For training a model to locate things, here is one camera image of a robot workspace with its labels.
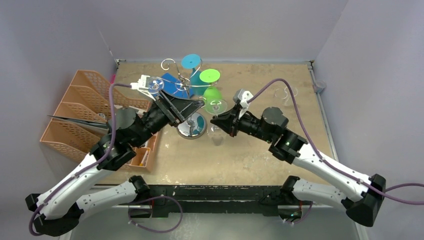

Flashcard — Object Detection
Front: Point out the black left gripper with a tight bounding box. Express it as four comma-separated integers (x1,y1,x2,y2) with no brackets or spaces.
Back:
132,89,204,148

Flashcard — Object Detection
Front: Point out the clear wine glass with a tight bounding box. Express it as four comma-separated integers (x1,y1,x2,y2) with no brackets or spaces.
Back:
146,76,165,95
273,87,293,107
205,98,228,146

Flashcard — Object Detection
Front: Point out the blue plastic wine glass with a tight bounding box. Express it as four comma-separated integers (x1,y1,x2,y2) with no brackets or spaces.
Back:
181,53,208,96

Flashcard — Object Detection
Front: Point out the green plastic wine glass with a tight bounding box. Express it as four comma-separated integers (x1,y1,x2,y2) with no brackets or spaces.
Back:
199,68,223,102

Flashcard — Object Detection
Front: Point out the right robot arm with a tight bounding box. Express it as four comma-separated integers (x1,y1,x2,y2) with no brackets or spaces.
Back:
210,106,386,227

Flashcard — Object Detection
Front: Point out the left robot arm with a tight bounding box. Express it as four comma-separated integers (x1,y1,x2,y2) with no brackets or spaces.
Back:
25,90,204,237

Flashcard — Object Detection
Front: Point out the chrome wine glass rack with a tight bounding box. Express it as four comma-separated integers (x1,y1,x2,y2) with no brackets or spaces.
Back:
160,58,207,140

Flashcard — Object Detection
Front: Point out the blue square mat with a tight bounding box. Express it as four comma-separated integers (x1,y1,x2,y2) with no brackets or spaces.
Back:
161,73,194,99

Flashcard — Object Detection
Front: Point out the orange plastic desk organizer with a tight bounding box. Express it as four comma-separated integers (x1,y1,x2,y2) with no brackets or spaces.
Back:
40,70,160,173

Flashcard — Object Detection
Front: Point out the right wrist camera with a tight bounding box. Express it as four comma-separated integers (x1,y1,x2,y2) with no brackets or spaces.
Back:
233,88,254,119

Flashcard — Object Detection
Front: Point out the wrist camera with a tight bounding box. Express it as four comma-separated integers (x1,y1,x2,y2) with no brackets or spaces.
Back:
130,74,156,100
233,88,254,119

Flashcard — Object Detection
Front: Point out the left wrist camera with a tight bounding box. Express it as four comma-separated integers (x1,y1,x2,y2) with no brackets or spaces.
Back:
130,74,156,100

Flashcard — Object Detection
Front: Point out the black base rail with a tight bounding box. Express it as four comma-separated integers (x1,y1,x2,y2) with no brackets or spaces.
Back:
130,184,314,220

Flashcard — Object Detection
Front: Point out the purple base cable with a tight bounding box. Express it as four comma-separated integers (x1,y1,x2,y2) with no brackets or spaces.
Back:
129,191,185,233

